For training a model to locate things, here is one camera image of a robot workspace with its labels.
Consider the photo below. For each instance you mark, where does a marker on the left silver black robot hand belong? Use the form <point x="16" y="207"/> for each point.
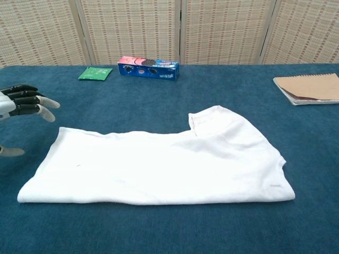
<point x="21" y="100"/>

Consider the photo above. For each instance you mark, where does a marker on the woven folding screen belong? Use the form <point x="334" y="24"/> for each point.
<point x="132" y="31"/>

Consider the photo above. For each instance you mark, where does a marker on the blue pink cookie box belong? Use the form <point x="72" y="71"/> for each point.
<point x="148" y="70"/>

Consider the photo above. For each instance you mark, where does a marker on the green sachet packet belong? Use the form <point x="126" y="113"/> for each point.
<point x="95" y="73"/>

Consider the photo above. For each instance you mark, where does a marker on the white T-shirt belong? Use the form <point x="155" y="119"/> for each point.
<point x="159" y="169"/>

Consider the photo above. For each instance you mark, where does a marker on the brown spiral notebook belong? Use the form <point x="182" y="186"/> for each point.
<point x="310" y="86"/>

